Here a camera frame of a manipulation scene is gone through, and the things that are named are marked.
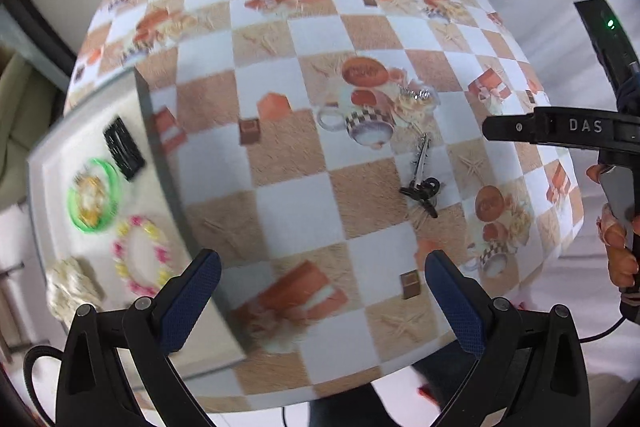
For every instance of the silver keychain with charm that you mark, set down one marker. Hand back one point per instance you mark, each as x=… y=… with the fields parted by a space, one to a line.
x=416 y=106

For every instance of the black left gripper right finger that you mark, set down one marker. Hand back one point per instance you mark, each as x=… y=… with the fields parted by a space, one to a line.
x=491 y=330

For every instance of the cream polka dot scrunchie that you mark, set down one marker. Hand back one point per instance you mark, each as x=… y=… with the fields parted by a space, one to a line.
x=68 y=288

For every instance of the green leather sofa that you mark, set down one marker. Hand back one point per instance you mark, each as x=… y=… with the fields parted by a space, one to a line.
x=27 y=101

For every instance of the right hand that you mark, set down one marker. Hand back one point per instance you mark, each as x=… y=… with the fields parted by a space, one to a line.
x=622 y=265

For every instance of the green translucent bangle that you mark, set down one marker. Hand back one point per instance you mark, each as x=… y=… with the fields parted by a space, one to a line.
x=94 y=195

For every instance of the checkered patterned tablecloth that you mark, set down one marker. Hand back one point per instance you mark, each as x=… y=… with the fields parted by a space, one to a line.
x=288 y=156

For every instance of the grey jewelry tray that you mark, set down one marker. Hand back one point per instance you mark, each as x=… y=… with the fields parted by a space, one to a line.
x=149 y=240

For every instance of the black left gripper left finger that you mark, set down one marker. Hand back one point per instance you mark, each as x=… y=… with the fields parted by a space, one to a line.
x=154 y=332

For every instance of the black bobble hair clip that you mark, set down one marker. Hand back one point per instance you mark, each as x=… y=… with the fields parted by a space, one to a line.
x=124 y=151

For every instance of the small black claw clip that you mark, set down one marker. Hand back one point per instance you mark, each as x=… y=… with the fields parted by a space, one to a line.
x=424 y=193

